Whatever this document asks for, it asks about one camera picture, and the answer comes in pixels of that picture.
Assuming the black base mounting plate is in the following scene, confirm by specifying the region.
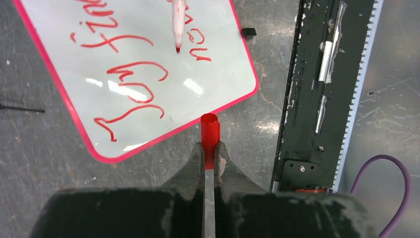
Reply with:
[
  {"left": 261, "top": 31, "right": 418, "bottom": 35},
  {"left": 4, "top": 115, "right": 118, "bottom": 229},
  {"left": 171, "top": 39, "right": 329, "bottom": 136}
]
[{"left": 270, "top": 0, "right": 374, "bottom": 192}]

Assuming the white marker pen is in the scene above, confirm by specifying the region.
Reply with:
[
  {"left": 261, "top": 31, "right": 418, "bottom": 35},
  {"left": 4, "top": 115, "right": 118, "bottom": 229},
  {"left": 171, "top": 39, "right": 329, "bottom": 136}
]
[{"left": 171, "top": 0, "right": 186, "bottom": 54}]

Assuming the red marker cap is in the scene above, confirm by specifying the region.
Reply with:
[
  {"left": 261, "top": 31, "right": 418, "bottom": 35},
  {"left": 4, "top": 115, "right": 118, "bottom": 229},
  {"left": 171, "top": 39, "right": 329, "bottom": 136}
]
[{"left": 200, "top": 113, "right": 220, "bottom": 170}]

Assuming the blue slotted cable duct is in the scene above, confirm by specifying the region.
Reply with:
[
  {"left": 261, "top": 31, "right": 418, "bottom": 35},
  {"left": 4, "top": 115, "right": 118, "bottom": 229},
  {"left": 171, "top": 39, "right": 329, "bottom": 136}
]
[{"left": 332, "top": 0, "right": 383, "bottom": 193}]

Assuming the pink-framed whiteboard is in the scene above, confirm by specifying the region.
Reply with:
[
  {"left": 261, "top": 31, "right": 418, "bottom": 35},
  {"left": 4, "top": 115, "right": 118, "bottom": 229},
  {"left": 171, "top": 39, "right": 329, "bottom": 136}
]
[{"left": 14, "top": 0, "right": 258, "bottom": 163}]

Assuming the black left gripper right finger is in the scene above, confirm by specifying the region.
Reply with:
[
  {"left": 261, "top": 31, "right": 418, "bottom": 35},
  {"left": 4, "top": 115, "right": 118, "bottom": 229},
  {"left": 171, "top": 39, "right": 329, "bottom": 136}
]
[{"left": 214, "top": 142, "right": 377, "bottom": 238}]

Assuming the black whiteboard clip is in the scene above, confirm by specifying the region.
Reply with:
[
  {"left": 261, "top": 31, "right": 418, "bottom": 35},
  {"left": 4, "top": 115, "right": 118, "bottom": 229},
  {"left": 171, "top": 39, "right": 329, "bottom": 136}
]
[{"left": 241, "top": 28, "right": 257, "bottom": 41}]

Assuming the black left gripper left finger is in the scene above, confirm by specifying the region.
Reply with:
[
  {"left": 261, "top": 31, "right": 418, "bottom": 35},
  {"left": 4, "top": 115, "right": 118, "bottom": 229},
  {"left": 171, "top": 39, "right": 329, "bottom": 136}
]
[{"left": 30, "top": 143, "right": 205, "bottom": 238}]

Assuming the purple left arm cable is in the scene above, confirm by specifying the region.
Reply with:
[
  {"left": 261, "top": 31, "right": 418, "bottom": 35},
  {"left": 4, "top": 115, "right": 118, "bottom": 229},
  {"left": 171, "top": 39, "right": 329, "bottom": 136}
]
[{"left": 349, "top": 154, "right": 413, "bottom": 238}]

